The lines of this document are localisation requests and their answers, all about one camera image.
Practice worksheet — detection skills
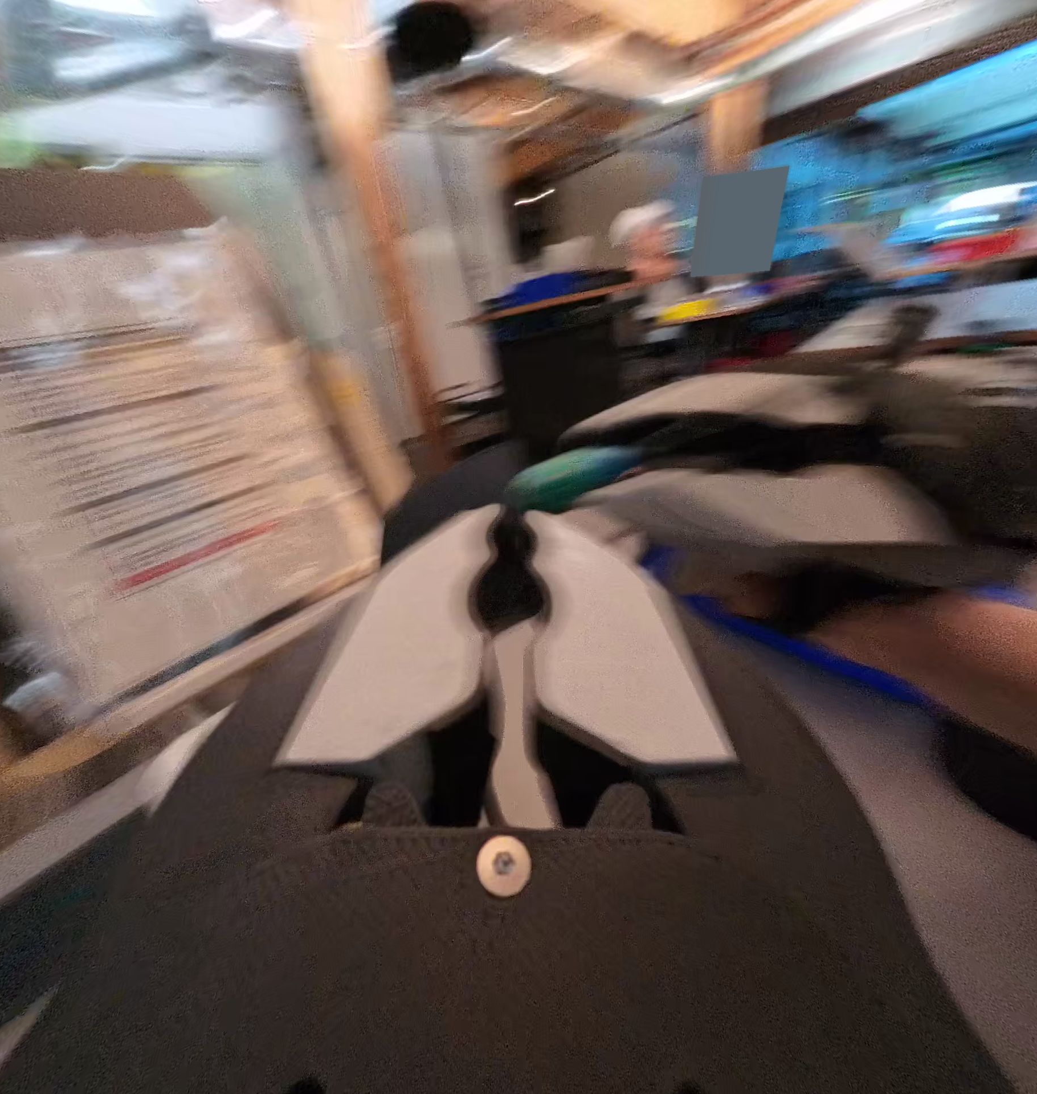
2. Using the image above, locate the green plug HDMI cable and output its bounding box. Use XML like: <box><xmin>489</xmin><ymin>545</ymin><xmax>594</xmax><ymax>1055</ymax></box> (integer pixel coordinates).
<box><xmin>505</xmin><ymin>443</ymin><xmax>656</xmax><ymax>516</ymax></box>

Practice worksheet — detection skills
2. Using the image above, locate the laminated instruction sheet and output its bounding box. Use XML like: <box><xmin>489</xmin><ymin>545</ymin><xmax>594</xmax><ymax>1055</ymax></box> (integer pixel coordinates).
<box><xmin>0</xmin><ymin>224</ymin><xmax>383</xmax><ymax>711</ymax></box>

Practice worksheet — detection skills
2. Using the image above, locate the wooden post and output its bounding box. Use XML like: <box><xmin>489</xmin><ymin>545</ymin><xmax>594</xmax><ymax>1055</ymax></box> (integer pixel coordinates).
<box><xmin>300</xmin><ymin>0</ymin><xmax>451</xmax><ymax>505</ymax></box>

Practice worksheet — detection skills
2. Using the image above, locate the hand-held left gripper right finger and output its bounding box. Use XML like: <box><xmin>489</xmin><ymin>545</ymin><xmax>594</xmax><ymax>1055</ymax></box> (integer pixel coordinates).
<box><xmin>522</xmin><ymin>508</ymin><xmax>739</xmax><ymax>770</ymax></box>

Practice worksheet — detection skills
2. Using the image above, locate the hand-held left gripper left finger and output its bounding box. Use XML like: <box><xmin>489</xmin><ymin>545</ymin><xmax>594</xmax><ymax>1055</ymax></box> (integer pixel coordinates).
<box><xmin>273</xmin><ymin>503</ymin><xmax>508</xmax><ymax>770</ymax></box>

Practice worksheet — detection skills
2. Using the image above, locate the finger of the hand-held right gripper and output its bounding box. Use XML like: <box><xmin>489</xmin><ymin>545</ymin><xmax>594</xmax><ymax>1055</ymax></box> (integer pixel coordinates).
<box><xmin>560</xmin><ymin>372</ymin><xmax>883</xmax><ymax>454</ymax></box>
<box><xmin>582</xmin><ymin>448</ymin><xmax>960</xmax><ymax>561</ymax></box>

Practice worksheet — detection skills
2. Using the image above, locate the blue storage bin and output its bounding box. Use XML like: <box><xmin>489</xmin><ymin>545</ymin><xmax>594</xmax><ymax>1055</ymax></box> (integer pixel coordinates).
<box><xmin>642</xmin><ymin>545</ymin><xmax>1032</xmax><ymax>712</ymax></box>

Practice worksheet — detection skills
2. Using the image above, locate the black round ceiling fixture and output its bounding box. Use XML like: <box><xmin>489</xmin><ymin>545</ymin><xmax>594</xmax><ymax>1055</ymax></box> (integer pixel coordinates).
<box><xmin>394</xmin><ymin>0</ymin><xmax>477</xmax><ymax>82</ymax></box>

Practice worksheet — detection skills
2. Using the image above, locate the person's right forearm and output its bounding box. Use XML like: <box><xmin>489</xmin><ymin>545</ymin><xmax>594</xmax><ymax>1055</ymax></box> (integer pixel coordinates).
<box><xmin>724</xmin><ymin>568</ymin><xmax>1037</xmax><ymax>856</ymax></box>

